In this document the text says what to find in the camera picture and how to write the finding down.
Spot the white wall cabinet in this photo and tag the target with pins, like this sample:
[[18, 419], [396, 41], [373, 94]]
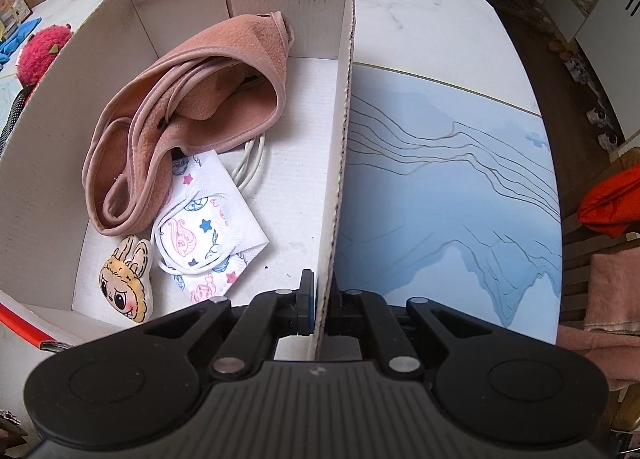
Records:
[[607, 32]]

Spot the red garment on chair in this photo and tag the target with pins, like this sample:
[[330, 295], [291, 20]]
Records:
[[612, 207]]

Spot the red white shoe box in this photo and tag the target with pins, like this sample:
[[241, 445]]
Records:
[[176, 150]]

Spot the red framed picture board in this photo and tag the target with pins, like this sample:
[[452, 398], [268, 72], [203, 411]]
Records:
[[12, 14]]

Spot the wooden side chair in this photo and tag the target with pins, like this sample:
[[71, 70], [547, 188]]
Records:
[[618, 431]]

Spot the black dotted sock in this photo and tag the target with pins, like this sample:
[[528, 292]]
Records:
[[16, 110]]

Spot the labubu plush keychain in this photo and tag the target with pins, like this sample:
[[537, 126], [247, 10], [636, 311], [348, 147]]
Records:
[[125, 279]]

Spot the blue rubber glove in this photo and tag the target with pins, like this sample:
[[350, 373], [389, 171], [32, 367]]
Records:
[[9, 46]]

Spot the printed face mask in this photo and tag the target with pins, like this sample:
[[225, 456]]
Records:
[[205, 235]]

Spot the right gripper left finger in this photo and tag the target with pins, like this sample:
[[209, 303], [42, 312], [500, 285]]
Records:
[[258, 327]]

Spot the pink plush ball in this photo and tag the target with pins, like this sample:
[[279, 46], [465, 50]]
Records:
[[40, 51]]

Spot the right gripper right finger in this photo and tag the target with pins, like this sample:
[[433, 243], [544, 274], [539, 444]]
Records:
[[380, 330]]

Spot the pink towel on chair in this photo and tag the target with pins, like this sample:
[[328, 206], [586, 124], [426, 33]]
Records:
[[610, 336]]

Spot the pink fleece cloth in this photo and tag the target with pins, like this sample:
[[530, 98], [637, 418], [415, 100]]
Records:
[[218, 89]]

